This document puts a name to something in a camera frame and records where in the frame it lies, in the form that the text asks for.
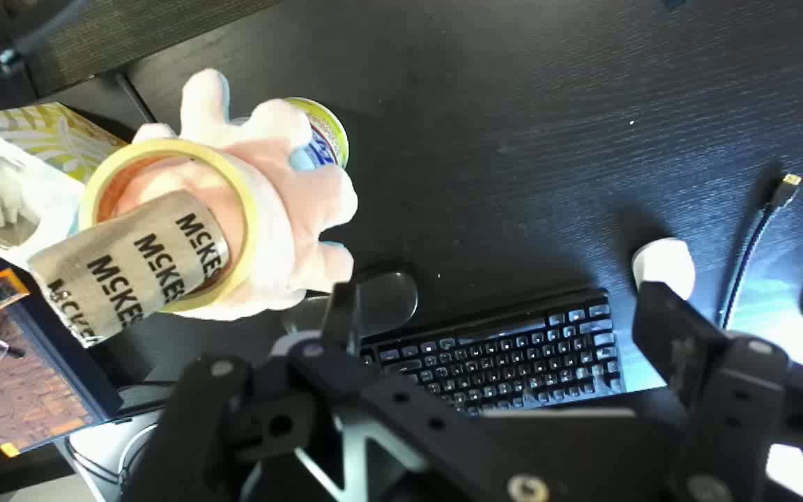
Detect black computer keyboard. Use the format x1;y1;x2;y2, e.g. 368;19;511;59
359;287;659;416

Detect pink plush toy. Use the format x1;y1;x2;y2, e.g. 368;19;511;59
114;69;356;320

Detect black USB cable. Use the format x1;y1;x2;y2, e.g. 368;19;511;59
717;170;803;328

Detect Lysol wipes canister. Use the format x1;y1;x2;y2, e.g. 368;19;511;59
291;98;352;172

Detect black computer mouse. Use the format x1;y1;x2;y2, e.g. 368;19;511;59
356;271;422;338

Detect book with glasses cover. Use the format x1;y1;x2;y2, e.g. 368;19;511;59
0;267;124;457

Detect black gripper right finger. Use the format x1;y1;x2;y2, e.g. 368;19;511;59
632;282;803;502

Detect yellow masking tape ring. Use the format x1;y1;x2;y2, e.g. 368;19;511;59
78;137;263;316

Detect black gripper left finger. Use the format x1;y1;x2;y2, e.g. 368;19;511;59
126;282;553;502

